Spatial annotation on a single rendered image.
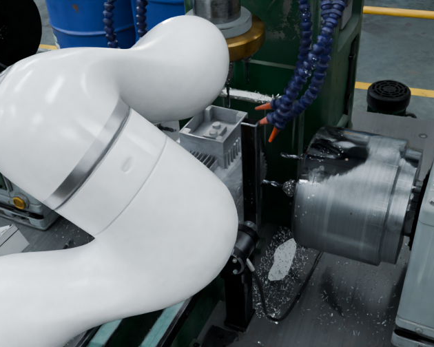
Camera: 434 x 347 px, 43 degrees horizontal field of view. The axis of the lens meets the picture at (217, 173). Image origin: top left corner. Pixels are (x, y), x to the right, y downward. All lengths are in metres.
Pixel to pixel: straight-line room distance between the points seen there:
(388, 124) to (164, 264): 1.44
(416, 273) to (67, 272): 0.72
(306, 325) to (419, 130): 0.82
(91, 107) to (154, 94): 0.08
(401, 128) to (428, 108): 1.73
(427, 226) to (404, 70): 2.99
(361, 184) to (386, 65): 2.97
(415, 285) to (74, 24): 2.43
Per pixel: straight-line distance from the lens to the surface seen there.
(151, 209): 0.41
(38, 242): 1.47
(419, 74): 3.89
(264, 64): 1.31
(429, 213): 0.95
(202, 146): 1.12
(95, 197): 0.41
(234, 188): 1.09
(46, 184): 0.41
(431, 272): 1.04
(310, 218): 1.04
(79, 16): 3.09
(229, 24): 1.05
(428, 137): 1.78
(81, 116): 0.40
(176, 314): 1.07
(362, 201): 1.01
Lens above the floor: 1.76
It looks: 38 degrees down
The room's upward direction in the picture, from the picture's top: 4 degrees counter-clockwise
